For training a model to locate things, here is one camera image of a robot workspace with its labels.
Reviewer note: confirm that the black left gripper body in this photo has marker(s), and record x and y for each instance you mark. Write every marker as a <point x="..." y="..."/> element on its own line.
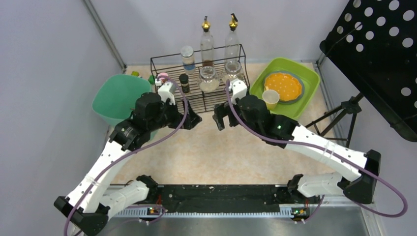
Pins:
<point x="181" y="115"/>

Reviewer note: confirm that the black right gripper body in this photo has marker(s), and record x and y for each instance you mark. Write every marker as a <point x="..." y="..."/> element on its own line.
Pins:
<point x="229" y="114"/>

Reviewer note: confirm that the yellow ceramic mug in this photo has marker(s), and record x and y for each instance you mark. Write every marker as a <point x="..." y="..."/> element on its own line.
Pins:
<point x="271" y="98"/>

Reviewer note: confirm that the pink lid spice jar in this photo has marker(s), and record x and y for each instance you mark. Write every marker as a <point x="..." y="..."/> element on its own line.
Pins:
<point x="162" y="76"/>

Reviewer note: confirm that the yellow polka dot plate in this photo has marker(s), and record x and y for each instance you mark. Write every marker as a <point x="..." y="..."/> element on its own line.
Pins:
<point x="285" y="85"/>

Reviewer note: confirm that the clear glass jar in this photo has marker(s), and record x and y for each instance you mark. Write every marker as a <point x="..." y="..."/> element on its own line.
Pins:
<point x="209" y="80"/>
<point x="232" y="71"/>

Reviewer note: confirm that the black lid spice jar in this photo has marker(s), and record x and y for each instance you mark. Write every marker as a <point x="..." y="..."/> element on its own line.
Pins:
<point x="184" y="81"/>

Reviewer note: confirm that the grey blue round plate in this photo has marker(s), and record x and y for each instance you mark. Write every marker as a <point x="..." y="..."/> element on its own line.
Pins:
<point x="301" y="94"/>

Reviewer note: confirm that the silver lid labelled jar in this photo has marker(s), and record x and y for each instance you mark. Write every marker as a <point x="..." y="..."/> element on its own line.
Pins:
<point x="188" y="61"/>

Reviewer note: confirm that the oil bottle brown liquid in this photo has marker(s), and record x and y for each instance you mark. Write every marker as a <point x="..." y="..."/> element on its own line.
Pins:
<point x="232" y="44"/>

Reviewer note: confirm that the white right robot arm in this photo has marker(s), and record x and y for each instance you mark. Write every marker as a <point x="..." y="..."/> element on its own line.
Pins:
<point x="351" y="168"/>

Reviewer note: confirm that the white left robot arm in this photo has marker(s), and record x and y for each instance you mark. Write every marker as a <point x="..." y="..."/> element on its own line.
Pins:
<point x="86" y="207"/>

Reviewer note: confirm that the green toy block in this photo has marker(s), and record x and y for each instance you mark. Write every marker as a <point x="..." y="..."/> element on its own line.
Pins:
<point x="151" y="80"/>

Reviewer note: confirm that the green plastic waste bin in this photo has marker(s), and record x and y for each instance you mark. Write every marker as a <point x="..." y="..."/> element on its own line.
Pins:
<point x="116" y="99"/>

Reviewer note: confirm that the lime green plastic basin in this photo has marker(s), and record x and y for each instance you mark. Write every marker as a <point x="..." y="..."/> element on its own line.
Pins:
<point x="292" y="102"/>

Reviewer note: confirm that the black perforated metal panel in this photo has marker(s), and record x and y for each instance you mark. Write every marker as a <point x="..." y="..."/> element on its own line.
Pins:
<point x="374" y="44"/>

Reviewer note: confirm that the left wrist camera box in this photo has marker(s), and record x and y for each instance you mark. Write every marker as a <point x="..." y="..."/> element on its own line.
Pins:
<point x="166" y="90"/>

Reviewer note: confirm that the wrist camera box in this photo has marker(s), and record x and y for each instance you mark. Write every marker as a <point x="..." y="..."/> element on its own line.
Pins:
<point x="238" y="88"/>
<point x="166" y="90"/>

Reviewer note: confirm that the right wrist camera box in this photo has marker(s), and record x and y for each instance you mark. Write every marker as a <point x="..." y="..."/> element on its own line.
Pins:
<point x="238" y="88"/>

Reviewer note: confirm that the black wire dish rack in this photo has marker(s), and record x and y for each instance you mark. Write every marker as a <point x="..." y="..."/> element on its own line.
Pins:
<point x="200" y="101"/>

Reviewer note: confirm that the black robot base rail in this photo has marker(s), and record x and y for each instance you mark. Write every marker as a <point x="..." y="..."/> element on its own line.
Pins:
<point x="221" y="198"/>

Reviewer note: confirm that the black camera tripod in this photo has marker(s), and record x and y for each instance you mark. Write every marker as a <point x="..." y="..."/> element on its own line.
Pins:
<point x="350" y="107"/>

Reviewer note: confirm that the aluminium frame post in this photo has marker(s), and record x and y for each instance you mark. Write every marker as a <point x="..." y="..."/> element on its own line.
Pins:
<point x="104" y="34"/>

